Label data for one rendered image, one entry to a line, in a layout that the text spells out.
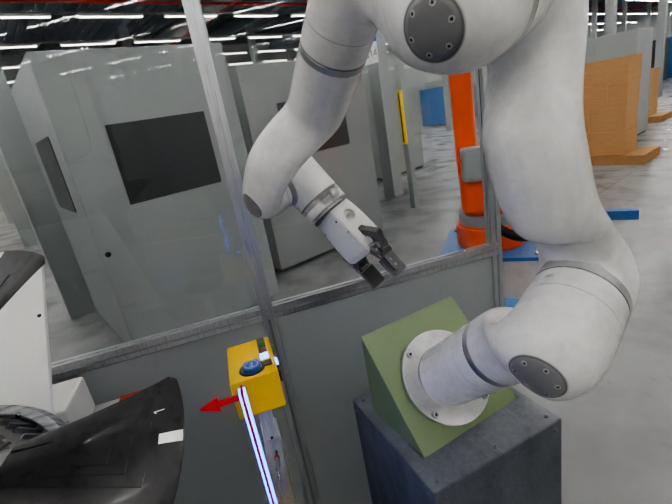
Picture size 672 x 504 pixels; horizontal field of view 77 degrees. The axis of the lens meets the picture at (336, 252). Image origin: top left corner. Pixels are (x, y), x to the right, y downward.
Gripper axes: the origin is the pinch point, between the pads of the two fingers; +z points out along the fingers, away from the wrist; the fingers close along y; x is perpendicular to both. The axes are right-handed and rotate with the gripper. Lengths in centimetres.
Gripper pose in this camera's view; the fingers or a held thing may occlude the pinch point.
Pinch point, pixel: (385, 274)
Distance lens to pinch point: 77.4
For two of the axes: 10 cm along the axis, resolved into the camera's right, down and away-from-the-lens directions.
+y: -2.9, 2.8, 9.1
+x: -6.9, 6.0, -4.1
